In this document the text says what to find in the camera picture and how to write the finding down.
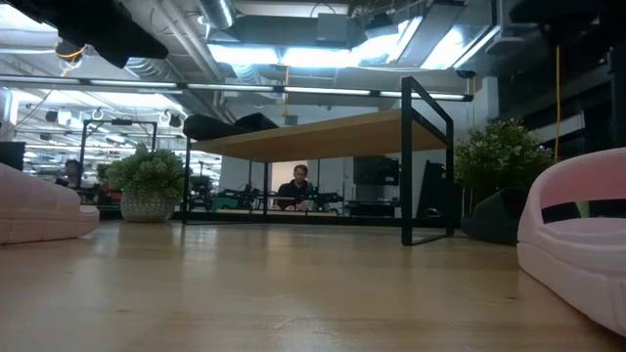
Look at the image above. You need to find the black background rig frame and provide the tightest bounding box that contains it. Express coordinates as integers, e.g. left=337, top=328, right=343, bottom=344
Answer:
left=79, top=118, right=158, bottom=190

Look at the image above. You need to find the small plant white patterned pot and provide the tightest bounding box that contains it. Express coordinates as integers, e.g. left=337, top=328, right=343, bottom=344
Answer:
left=105, top=145, right=186, bottom=224

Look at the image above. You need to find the grey ceiling box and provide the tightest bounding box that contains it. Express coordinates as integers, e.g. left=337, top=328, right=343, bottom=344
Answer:
left=317, top=13, right=349, bottom=44

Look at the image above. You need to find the black monitor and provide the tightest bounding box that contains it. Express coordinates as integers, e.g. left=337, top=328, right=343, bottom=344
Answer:
left=0, top=141, right=26, bottom=172

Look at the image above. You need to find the person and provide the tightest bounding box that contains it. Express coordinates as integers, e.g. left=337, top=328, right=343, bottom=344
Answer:
left=275, top=163, right=315, bottom=211
left=54, top=158, right=85, bottom=190

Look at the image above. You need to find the wooden shelf black metal frame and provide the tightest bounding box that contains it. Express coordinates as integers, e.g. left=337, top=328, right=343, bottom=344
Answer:
left=181, top=75, right=456, bottom=247

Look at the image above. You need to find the long ceiling light bar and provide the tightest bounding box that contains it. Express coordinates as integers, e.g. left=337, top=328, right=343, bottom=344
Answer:
left=0, top=74, right=474, bottom=103

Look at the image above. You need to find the black aluminium table frame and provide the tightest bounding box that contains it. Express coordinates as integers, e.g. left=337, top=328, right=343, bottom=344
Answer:
left=97, top=209, right=470, bottom=228

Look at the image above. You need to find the bushy plant dark pot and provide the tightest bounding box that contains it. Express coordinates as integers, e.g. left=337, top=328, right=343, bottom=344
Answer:
left=453, top=118, right=554, bottom=216

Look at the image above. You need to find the silver round duct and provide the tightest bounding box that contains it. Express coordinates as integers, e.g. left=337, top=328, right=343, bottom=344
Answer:
left=198, top=0, right=237, bottom=30

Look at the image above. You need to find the pink slide sandal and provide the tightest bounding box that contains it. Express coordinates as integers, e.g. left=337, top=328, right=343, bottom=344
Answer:
left=516, top=147, right=626, bottom=338
left=0, top=162, right=102, bottom=245

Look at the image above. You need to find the black leaning board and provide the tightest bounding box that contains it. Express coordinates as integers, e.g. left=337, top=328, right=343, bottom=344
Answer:
left=416, top=159, right=464, bottom=220

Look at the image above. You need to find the black ceiling camera yellow cable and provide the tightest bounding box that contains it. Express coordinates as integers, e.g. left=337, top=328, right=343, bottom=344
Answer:
left=54, top=41, right=88, bottom=65

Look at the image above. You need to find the black wall screen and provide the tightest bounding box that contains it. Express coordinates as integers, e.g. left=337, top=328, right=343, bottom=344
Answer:
left=352, top=155, right=400, bottom=187

